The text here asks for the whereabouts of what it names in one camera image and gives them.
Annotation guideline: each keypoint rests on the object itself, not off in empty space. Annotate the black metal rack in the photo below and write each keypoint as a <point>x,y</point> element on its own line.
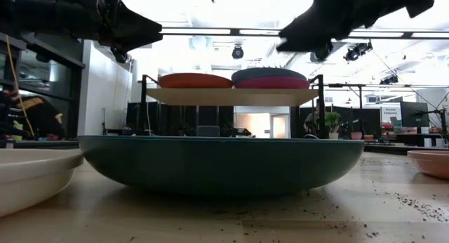
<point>75,95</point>

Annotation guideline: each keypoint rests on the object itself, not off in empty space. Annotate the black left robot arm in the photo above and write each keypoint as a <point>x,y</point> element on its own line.
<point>28,11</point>

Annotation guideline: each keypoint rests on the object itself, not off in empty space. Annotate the person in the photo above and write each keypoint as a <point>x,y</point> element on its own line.
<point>42,120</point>
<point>312,121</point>

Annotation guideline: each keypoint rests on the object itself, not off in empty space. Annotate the red plate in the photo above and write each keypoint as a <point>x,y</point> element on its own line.
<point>271,83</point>

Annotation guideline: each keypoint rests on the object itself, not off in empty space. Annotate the grey chair back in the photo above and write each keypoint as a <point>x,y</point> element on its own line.
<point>208,131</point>

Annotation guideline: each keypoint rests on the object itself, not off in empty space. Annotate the orange plate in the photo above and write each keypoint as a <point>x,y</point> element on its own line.
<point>194,81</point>

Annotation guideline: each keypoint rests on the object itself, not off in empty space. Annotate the white printed sign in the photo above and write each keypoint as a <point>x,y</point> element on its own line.
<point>390,113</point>

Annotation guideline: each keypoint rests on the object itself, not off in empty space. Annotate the small pink pot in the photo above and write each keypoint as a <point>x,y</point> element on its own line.
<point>356,136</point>

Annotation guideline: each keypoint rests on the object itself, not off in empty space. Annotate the black track light cluster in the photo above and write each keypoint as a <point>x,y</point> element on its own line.
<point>352,53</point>
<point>389,79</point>

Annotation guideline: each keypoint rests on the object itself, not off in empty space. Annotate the peach plate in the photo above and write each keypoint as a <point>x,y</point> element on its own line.
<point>431,164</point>

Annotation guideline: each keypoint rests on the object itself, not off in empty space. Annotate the LED light bar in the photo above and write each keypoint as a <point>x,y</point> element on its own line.
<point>210,31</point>

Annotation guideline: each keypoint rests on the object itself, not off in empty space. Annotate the leafy plant in white pot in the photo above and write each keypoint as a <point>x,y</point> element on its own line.
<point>332,121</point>

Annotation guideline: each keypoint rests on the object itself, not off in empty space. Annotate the cluttered background desk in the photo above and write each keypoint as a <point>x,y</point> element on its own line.
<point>410,137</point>

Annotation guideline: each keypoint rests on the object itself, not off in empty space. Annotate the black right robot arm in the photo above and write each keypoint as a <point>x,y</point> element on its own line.
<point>417,0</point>

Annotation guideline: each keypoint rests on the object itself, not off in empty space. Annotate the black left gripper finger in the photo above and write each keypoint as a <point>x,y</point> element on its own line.
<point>137,29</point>

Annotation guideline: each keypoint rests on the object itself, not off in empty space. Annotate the teal plate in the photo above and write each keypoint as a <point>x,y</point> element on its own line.
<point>224,165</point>

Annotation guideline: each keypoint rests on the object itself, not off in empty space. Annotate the blue-grey plate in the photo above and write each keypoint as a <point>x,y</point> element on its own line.
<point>268,73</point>

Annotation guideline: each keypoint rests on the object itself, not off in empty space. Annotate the dark background monitor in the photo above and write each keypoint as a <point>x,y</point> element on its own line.
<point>414,114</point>

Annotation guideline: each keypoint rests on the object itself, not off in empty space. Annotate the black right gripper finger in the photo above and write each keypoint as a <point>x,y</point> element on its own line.
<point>323,51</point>
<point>305,34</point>

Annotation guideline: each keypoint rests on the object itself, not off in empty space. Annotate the wooden shelf with black frame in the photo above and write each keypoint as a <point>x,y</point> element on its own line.
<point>231,97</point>

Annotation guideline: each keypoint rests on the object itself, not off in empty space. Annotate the bright glass door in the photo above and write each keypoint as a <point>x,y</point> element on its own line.
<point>279,127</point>

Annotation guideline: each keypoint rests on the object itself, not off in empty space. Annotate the white plate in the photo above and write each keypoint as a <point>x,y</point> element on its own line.
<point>28,180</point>

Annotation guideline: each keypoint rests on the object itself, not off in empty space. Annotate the black partition panels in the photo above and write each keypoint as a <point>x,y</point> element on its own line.
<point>207,114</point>

